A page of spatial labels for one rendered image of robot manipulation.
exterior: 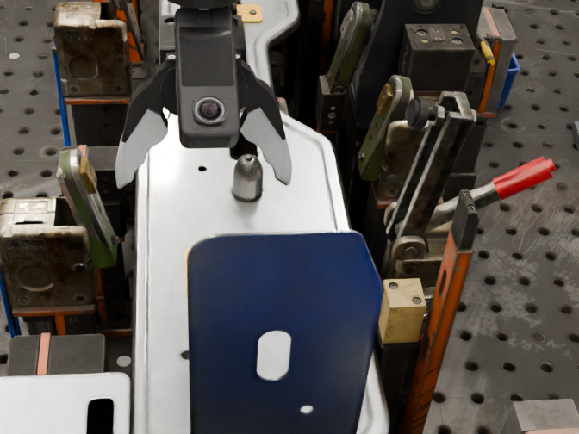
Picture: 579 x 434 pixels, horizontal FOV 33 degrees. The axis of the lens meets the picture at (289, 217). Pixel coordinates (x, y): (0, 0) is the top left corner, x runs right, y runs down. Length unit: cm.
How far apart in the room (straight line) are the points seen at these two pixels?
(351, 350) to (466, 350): 71
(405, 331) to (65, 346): 32
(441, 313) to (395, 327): 5
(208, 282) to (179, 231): 45
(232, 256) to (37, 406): 38
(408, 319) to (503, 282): 55
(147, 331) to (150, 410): 9
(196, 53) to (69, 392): 32
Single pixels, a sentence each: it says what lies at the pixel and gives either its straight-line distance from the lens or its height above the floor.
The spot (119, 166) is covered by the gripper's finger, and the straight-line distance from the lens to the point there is 85.
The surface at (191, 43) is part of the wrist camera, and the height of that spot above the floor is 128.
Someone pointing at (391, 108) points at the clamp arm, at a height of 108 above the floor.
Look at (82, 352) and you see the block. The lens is 93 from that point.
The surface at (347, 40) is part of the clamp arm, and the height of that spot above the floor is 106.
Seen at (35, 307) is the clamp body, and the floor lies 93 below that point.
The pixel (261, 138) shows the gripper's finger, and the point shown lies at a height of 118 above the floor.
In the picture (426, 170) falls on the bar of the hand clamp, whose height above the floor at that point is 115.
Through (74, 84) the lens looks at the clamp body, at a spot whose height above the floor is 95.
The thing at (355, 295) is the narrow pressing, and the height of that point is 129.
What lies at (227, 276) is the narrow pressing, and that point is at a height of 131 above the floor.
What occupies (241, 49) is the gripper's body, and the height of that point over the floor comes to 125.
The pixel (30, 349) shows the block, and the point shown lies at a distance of 94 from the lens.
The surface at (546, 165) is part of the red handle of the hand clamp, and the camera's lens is 91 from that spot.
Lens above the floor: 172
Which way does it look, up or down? 45 degrees down
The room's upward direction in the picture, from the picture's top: 5 degrees clockwise
